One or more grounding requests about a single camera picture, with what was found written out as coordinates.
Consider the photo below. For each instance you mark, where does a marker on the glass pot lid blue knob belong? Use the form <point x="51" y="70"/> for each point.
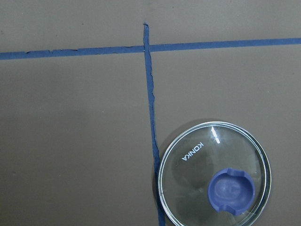
<point x="214" y="174"/>

